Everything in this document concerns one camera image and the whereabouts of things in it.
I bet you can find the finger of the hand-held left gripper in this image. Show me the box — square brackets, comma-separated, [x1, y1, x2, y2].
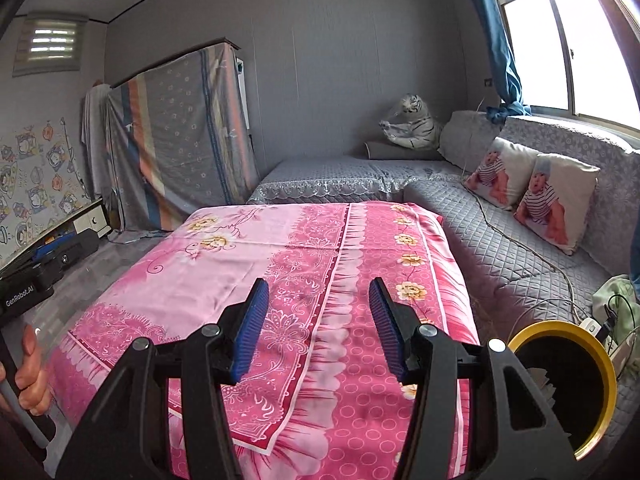
[30, 229, 99, 286]

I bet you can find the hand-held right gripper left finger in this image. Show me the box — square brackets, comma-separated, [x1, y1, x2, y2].
[52, 277, 271, 480]

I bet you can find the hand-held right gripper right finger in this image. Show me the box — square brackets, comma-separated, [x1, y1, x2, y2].
[366, 277, 583, 480]

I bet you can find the yellow trash bin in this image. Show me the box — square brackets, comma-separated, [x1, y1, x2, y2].
[507, 321, 618, 462]

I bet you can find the person's left hand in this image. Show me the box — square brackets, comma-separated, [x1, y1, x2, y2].
[0, 324, 52, 417]

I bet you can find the white low cabinet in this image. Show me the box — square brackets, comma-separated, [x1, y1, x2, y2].
[30, 199, 113, 261]

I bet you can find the pink floral tablecloth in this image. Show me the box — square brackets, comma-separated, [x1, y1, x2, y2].
[47, 201, 483, 480]

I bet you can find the white hanging cloth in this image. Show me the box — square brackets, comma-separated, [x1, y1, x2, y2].
[81, 82, 113, 201]

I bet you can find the grey quilted sofa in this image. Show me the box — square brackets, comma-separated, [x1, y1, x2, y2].
[247, 110, 640, 480]

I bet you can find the striped grey bed sheet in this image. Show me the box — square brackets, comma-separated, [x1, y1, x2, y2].
[102, 37, 261, 233]

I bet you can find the grey pillow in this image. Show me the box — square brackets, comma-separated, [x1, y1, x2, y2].
[364, 141, 446, 162]

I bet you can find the baby print cushion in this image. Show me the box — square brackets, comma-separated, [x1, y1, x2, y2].
[462, 136, 541, 211]
[514, 152, 601, 256]

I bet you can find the white power strip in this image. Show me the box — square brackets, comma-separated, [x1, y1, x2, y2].
[580, 316, 640, 376]

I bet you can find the white tiger plush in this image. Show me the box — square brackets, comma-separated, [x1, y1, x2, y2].
[378, 93, 443, 151]

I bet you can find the light green cloth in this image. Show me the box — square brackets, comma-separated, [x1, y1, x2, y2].
[591, 274, 640, 346]

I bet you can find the window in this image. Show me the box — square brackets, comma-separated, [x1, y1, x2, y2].
[482, 0, 640, 133]

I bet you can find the cartoon wall poster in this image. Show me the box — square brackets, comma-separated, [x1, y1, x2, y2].
[0, 117, 91, 266]

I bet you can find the beige cable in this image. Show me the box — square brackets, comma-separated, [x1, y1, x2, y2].
[462, 95, 591, 321]

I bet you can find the black cable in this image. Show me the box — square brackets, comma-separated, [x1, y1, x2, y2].
[605, 294, 640, 331]

